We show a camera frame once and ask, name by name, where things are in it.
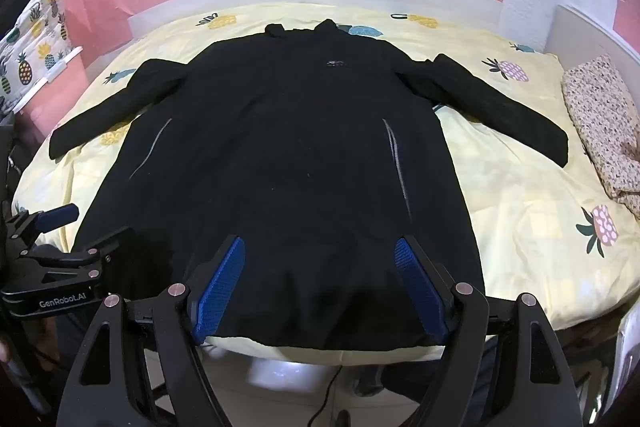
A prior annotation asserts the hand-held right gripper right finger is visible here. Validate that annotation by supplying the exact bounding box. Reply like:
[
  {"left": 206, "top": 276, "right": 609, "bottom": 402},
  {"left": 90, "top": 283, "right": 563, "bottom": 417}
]
[{"left": 394, "top": 234, "right": 583, "bottom": 427}]

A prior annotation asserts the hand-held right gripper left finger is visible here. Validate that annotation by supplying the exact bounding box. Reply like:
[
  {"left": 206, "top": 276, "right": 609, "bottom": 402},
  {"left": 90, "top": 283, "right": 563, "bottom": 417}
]
[{"left": 62, "top": 234, "right": 247, "bottom": 427}]

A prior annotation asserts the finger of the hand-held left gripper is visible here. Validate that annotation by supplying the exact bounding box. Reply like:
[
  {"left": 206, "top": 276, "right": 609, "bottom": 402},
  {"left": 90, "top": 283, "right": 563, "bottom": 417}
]
[
  {"left": 22, "top": 226, "right": 138, "bottom": 294},
  {"left": 9, "top": 203, "right": 82, "bottom": 249}
]

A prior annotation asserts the black long coat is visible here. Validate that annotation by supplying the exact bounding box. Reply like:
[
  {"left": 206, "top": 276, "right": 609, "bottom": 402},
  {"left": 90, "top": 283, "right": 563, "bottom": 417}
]
[{"left": 49, "top": 19, "right": 570, "bottom": 353}]

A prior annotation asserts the yellow pineapple print bedsheet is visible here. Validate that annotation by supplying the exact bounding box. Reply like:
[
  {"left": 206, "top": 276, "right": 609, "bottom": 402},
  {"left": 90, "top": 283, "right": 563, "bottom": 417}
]
[{"left": 11, "top": 2, "right": 640, "bottom": 364}]

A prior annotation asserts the white pineapple print cloth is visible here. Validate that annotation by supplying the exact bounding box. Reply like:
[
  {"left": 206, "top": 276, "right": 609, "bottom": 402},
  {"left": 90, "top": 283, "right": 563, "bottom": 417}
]
[{"left": 0, "top": 0, "right": 76, "bottom": 108}]

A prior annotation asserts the white bed side board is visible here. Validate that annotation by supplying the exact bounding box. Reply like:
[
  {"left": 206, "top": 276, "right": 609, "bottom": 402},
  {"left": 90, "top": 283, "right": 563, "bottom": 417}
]
[{"left": 127, "top": 4, "right": 211, "bottom": 40}]

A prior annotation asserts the floral brown pillow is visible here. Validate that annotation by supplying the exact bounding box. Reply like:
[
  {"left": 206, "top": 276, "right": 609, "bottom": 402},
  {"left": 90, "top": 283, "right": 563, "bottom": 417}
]
[{"left": 561, "top": 54, "right": 640, "bottom": 220}]

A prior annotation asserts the white bed headboard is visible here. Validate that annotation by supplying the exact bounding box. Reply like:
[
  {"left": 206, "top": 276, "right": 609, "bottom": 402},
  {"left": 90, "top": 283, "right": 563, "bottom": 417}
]
[{"left": 544, "top": 4, "right": 640, "bottom": 75}]

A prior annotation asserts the white rail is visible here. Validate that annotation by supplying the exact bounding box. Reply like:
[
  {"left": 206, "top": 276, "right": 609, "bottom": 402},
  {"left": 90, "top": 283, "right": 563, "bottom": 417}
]
[{"left": 10, "top": 48, "right": 84, "bottom": 114}]

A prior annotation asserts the black cable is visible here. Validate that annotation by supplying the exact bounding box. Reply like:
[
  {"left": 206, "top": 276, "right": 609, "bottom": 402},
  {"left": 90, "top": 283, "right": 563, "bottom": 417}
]
[{"left": 306, "top": 364, "right": 347, "bottom": 427}]

